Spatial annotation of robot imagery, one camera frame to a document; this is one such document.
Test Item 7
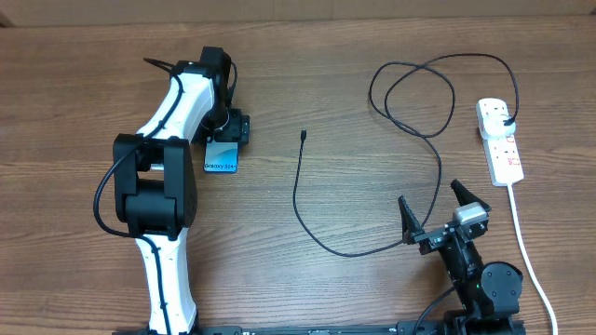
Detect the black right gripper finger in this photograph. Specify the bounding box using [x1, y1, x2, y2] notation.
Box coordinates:
[398, 195, 425, 245]
[450, 180, 491, 212]

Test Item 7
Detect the blue Galaxy smartphone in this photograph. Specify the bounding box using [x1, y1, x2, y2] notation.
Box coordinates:
[203, 141, 238, 173]

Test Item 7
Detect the black charging cable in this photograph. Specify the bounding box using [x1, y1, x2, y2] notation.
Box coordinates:
[291, 53, 521, 259]

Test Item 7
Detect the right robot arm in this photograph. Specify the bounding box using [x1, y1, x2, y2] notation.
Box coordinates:
[396, 180, 526, 334]

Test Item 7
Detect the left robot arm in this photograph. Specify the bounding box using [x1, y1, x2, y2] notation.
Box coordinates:
[106, 47, 251, 334]

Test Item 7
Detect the white charger plug adapter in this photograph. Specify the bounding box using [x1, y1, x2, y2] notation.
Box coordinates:
[479, 114, 516, 141]

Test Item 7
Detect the white power strip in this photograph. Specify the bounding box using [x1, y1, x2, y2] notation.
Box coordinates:
[476, 98, 524, 187]

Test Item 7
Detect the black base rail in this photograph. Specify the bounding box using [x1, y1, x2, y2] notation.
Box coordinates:
[111, 319, 527, 335]

